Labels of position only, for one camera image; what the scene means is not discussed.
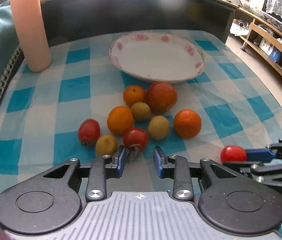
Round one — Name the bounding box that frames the right brown longan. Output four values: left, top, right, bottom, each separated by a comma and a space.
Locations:
147, 115, 170, 140

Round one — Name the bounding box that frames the upper brown longan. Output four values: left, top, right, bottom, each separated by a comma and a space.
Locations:
131, 102, 151, 121

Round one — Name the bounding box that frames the wooden shelf unit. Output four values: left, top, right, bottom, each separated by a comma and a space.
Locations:
234, 7, 282, 76

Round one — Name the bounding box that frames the yellow longan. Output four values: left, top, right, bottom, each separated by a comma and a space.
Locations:
95, 134, 118, 156

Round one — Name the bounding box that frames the blue white checkered cloth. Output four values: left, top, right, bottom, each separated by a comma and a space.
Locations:
0, 30, 282, 193

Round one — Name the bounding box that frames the dark coffee table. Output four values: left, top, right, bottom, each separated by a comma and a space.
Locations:
41, 0, 237, 46

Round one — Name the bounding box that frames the white floral plate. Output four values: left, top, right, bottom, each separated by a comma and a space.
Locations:
108, 31, 206, 83

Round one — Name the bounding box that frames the pink ribbed cylinder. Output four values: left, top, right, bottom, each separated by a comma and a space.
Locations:
10, 0, 52, 72

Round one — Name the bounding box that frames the red tomato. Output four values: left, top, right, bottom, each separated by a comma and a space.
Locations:
78, 119, 100, 146
123, 127, 149, 161
220, 145, 247, 163

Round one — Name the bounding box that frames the large red orange fruit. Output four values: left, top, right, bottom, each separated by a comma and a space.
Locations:
146, 82, 178, 114

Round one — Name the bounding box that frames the small orange back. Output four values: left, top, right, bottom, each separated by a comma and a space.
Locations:
123, 85, 146, 107

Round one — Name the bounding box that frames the brown longan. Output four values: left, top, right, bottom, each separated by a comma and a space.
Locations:
147, 115, 170, 140
131, 102, 151, 121

